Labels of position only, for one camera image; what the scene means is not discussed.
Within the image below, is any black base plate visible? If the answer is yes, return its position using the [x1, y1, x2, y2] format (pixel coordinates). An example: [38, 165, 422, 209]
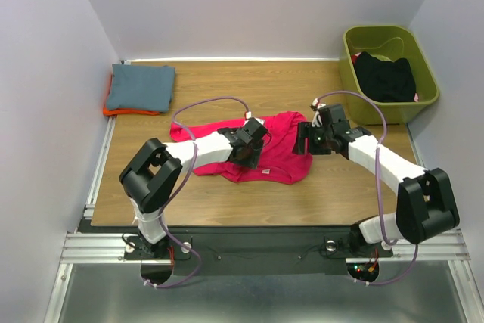
[124, 225, 392, 276]

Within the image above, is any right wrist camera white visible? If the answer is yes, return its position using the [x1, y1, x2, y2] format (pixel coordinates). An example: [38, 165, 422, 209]
[310, 98, 326, 127]

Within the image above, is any pink red t shirt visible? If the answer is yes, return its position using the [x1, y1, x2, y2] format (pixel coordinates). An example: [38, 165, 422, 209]
[194, 111, 312, 185]

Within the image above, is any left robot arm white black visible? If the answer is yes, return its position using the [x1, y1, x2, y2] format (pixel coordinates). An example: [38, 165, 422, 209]
[119, 118, 268, 258]

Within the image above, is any olive green plastic bin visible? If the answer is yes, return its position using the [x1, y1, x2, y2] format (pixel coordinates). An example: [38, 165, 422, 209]
[339, 25, 440, 124]

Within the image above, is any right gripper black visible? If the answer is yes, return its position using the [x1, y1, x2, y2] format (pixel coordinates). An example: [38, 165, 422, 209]
[290, 122, 333, 155]

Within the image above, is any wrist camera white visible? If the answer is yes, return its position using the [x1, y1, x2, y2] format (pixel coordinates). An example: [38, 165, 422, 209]
[310, 98, 326, 127]
[244, 111, 265, 125]

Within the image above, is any folded orange t shirt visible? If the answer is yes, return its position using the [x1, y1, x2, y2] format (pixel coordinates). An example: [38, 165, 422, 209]
[102, 74, 160, 116]

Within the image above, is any folded blue grey t shirt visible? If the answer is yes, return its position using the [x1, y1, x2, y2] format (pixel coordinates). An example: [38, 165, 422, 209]
[107, 64, 176, 113]

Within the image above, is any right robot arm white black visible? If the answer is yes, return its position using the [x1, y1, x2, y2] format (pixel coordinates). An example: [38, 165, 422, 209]
[293, 101, 460, 255]

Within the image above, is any black t shirt in bin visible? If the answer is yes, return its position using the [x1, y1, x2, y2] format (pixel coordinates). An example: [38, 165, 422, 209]
[351, 51, 417, 103]

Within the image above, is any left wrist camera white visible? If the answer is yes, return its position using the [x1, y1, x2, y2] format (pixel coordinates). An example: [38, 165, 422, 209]
[244, 111, 265, 125]

